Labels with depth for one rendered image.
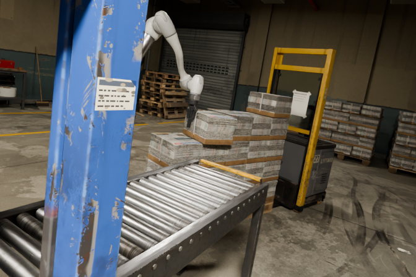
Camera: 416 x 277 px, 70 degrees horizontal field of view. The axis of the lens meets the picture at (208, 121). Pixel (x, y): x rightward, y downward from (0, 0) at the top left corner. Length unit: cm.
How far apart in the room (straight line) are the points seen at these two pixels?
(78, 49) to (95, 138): 11
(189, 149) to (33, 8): 713
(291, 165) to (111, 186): 341
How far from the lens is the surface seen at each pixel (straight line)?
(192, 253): 119
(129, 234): 111
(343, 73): 895
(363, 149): 727
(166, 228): 117
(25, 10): 880
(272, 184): 335
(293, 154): 373
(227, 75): 998
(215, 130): 239
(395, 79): 887
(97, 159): 40
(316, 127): 340
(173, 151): 227
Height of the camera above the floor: 136
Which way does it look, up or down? 8 degrees down
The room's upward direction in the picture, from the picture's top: 9 degrees clockwise
